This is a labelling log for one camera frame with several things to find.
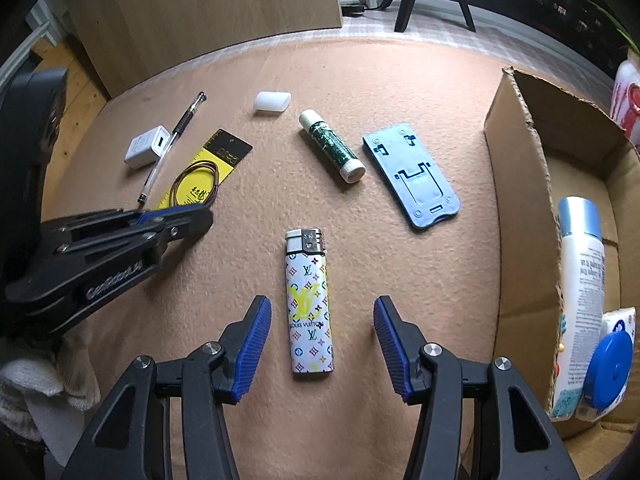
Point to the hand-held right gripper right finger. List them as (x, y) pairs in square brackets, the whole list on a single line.
[(392, 345)]

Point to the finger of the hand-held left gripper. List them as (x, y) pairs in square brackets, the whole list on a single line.
[(100, 222), (165, 232)]

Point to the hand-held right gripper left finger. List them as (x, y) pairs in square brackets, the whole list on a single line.
[(250, 350)]

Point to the white patterned lighter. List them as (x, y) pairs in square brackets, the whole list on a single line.
[(307, 310)]

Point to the white wall charger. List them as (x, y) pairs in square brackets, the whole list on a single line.
[(145, 147)]

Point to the clear gel pen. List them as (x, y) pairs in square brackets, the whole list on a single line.
[(172, 142)]

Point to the yellow ruler card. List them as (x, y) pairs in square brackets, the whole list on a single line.
[(220, 152)]

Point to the blue folding phone stand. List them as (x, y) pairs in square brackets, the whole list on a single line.
[(410, 180)]

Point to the small cartoon toy figurine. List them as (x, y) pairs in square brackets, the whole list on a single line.
[(560, 330)]

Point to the small white plastic cap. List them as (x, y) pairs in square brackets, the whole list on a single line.
[(272, 101)]

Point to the cardboard box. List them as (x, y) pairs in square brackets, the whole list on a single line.
[(520, 210)]

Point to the green lip balm stick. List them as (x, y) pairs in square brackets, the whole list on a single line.
[(330, 145)]

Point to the white bottle with blue cap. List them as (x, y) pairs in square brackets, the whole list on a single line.
[(580, 280)]

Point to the blue round tape measure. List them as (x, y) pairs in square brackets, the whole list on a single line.
[(610, 370)]

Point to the patterned tissue pack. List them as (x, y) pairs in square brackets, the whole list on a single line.
[(619, 320)]

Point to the person's left hand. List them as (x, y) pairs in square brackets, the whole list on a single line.
[(45, 390)]

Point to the pine plank panel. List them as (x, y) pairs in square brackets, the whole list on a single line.
[(75, 75)]

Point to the large light wood board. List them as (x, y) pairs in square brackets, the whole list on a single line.
[(200, 15)]

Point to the spider plant in white pot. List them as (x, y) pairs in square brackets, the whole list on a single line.
[(627, 105)]

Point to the white window frame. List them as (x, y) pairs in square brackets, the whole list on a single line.
[(45, 25)]

